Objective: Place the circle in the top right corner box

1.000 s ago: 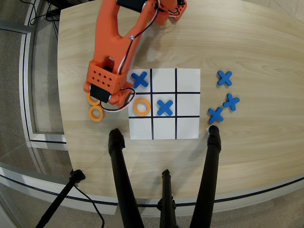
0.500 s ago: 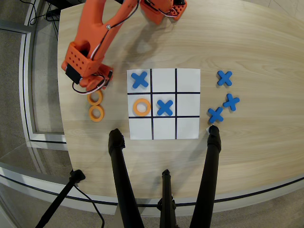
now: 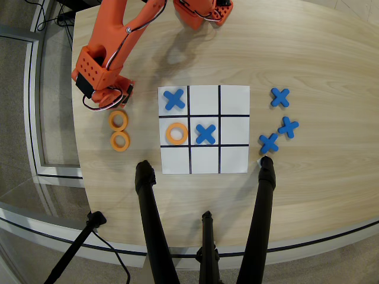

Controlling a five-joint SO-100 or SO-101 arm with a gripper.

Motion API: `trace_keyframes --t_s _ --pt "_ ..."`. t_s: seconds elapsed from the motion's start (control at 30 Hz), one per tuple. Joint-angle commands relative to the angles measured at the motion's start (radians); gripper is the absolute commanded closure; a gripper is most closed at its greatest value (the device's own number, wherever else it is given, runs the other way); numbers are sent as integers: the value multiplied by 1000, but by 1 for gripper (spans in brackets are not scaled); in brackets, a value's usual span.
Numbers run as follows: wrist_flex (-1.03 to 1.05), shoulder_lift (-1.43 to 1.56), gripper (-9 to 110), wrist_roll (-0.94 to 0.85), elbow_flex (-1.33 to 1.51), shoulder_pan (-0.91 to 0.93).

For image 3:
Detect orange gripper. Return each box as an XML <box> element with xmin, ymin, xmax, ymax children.
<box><xmin>90</xmin><ymin>75</ymin><xmax>136</xmax><ymax>111</ymax></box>

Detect blue foam cross piece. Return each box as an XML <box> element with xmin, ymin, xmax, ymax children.
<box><xmin>277</xmin><ymin>116</ymin><xmax>300</xmax><ymax>138</ymax></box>
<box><xmin>259</xmin><ymin>133</ymin><xmax>280</xmax><ymax>154</ymax></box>
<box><xmin>195</xmin><ymin>124</ymin><xmax>217</xmax><ymax>146</ymax></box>
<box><xmin>270</xmin><ymin>88</ymin><xmax>291</xmax><ymax>108</ymax></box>
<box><xmin>163</xmin><ymin>89</ymin><xmax>187</xmax><ymax>111</ymax></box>

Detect white tic-tac-toe grid sheet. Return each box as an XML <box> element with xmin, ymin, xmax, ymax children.
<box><xmin>157</xmin><ymin>85</ymin><xmax>251</xmax><ymax>175</ymax></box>

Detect black tripod leg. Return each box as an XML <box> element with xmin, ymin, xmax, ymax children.
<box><xmin>236</xmin><ymin>156</ymin><xmax>277</xmax><ymax>284</ymax></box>
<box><xmin>134</xmin><ymin>160</ymin><xmax>181</xmax><ymax>284</ymax></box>

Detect thin black stand leg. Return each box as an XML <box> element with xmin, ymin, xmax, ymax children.
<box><xmin>43</xmin><ymin>211</ymin><xmax>108</xmax><ymax>284</ymax></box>

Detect black tripod centre column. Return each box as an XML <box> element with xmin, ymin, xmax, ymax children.
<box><xmin>195</xmin><ymin>210</ymin><xmax>221</xmax><ymax>284</ymax></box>

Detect orange foam ring piece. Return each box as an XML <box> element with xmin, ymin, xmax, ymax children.
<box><xmin>165</xmin><ymin>122</ymin><xmax>190</xmax><ymax>146</ymax></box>
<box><xmin>110</xmin><ymin>131</ymin><xmax>131</xmax><ymax>153</ymax></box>
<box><xmin>108</xmin><ymin>110</ymin><xmax>130</xmax><ymax>133</ymax></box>

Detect metal glass partition frame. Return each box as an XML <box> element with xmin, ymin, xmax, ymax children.
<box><xmin>0</xmin><ymin>24</ymin><xmax>87</xmax><ymax>188</ymax></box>

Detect black background cables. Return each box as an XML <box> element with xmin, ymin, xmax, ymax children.
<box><xmin>28</xmin><ymin>0</ymin><xmax>75</xmax><ymax>45</ymax></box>

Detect black floor cable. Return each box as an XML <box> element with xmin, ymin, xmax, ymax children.
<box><xmin>91</xmin><ymin>230</ymin><xmax>131</xmax><ymax>284</ymax></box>

